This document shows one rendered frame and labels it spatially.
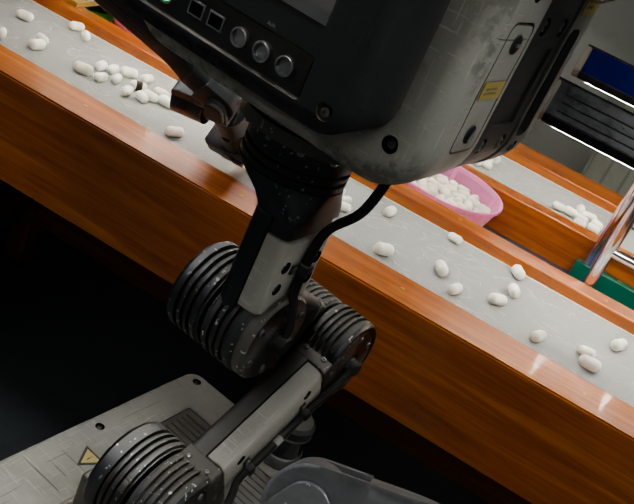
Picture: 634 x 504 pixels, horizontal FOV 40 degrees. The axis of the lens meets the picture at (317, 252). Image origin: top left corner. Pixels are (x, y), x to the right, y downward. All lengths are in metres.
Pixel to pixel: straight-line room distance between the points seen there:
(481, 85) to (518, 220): 1.38
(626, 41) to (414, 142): 3.04
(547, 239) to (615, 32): 1.76
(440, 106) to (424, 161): 0.04
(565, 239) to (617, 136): 0.56
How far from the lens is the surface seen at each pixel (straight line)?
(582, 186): 2.37
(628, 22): 3.67
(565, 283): 1.72
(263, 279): 0.84
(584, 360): 1.50
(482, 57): 0.65
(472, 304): 1.50
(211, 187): 1.42
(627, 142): 1.51
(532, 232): 2.03
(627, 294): 2.03
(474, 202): 1.95
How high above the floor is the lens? 1.36
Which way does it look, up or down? 26 degrees down
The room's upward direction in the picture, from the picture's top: 25 degrees clockwise
